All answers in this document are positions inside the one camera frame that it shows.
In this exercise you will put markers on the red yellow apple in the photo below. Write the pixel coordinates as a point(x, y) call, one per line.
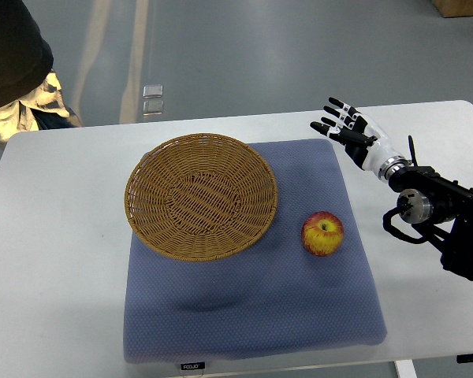
point(322, 234)

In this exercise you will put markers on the black table brand label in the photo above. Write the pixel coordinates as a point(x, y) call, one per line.
point(193, 366)

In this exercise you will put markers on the brown wicker basket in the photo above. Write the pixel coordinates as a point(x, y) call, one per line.
point(201, 197)

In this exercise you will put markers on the upper silver floor plate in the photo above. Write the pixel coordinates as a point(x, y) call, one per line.
point(152, 91)

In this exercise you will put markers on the lower silver floor plate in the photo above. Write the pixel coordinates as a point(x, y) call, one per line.
point(153, 107)

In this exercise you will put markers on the wooden box corner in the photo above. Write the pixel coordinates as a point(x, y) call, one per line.
point(454, 8)

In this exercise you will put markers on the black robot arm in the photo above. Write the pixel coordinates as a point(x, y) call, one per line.
point(432, 209)

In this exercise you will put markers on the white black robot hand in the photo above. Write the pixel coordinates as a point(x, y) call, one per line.
point(369, 147)

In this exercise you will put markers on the black table control panel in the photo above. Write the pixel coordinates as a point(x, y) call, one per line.
point(464, 358)

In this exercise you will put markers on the silver floor plate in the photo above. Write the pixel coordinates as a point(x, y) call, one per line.
point(152, 91)
point(153, 107)

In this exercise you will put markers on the blue grey cushion mat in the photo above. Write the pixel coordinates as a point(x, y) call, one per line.
point(272, 298)

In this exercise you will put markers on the person in dark top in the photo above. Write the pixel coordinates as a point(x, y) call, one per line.
point(30, 92)

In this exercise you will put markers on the white table leg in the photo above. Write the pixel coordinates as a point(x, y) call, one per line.
point(405, 369)

